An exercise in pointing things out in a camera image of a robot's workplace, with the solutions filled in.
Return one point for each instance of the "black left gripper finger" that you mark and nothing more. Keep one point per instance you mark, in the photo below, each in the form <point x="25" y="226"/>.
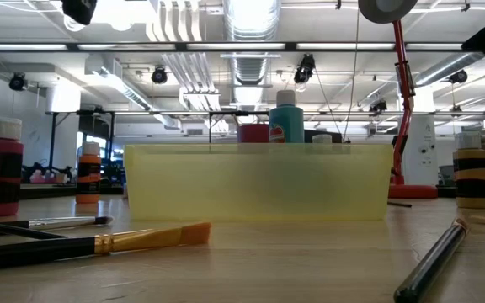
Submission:
<point x="80" y="10"/>

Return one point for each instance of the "small orange paint bottle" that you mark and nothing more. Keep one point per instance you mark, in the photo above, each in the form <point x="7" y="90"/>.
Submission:
<point x="89" y="160"/>

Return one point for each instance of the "silver ferrule paintbrush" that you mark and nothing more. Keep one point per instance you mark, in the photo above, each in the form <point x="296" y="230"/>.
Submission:
<point x="65" y="221"/>

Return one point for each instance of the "large teal paint bottle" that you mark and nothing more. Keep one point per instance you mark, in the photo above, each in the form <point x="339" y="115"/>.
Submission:
<point x="286" y="122"/>

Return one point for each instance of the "neighbouring station robot arm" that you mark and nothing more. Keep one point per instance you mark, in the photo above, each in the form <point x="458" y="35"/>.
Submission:
<point x="51" y="174"/>

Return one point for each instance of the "small ochre paint bottle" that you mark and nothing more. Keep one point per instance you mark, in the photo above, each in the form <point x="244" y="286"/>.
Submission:
<point x="472" y="153"/>

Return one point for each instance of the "black ceiling spotlight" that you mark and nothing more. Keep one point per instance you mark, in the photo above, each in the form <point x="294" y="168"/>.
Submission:
<point x="159" y="76"/>
<point x="17" y="82"/>
<point x="458" y="76"/>
<point x="378" y="106"/>
<point x="305" y="69"/>

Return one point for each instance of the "white pillar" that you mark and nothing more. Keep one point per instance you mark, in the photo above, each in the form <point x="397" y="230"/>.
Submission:
<point x="421" y="147"/>

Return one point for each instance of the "red desk lamp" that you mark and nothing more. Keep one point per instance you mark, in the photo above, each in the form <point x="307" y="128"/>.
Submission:
<point x="411" y="191"/>

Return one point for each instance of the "black rectangular screen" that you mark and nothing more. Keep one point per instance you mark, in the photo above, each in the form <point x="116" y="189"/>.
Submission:
<point x="337" y="136"/>

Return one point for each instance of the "magenta plastic cup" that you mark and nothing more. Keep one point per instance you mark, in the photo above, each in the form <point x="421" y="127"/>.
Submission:
<point x="253" y="134"/>

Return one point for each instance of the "flat orange bristle paintbrush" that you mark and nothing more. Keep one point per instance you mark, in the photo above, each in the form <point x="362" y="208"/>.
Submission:
<point x="150" y="239"/>

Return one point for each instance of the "yellow translucent plastic bin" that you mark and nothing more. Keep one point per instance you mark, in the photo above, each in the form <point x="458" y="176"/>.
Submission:
<point x="259" y="185"/>

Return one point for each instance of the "black neighbouring station frame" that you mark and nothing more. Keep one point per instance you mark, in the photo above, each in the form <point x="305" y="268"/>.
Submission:
<point x="141" y="113"/>

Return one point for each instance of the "silver ceiling air duct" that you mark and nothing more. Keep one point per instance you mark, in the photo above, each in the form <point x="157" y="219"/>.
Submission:
<point x="251" y="25"/>

